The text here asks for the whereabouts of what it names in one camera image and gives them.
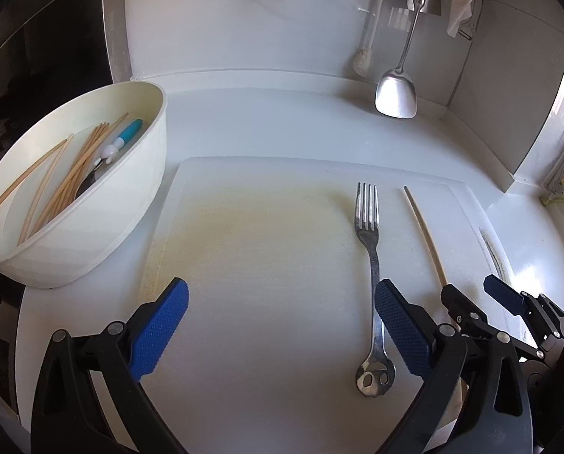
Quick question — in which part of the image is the steel fork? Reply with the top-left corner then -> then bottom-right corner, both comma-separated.
354,182 -> 396,398

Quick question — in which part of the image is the blue handled child spoon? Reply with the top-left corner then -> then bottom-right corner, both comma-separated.
75,119 -> 143,199

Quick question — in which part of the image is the cream round basin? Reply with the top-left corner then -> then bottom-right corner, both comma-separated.
0,81 -> 167,289

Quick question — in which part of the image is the hanging steel spatula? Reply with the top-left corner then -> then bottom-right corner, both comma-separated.
374,0 -> 426,119

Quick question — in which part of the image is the white hanging brush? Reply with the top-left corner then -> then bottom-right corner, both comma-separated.
353,0 -> 383,77

